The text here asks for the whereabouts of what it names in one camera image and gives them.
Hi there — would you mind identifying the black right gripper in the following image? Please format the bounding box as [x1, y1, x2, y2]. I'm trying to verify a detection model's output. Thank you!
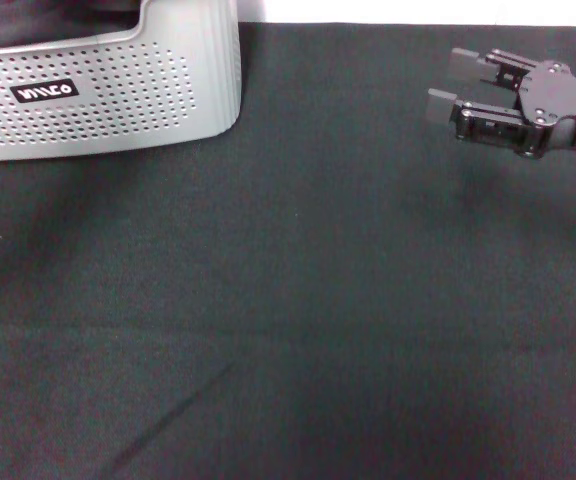
[425, 48, 576, 160]

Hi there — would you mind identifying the black tablecloth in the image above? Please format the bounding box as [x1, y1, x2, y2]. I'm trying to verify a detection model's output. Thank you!
[0, 22, 576, 480]

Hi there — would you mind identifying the grey perforated storage box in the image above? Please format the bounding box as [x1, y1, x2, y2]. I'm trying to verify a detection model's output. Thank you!
[0, 0, 244, 164]

